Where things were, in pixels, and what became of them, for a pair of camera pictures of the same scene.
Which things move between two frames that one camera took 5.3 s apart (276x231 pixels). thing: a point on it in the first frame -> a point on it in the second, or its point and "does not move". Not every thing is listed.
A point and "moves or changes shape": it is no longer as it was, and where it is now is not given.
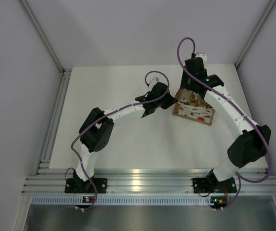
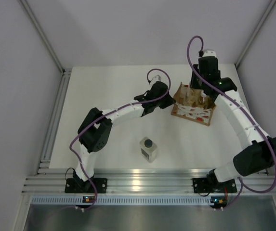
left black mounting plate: [76, 186] does not move
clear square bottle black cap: [185, 96] -> [148, 149]
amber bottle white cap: [195, 99] moves or changes shape
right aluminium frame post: [272, 4] does not move
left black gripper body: [164, 103] does not move
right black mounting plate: [213, 185] does not move
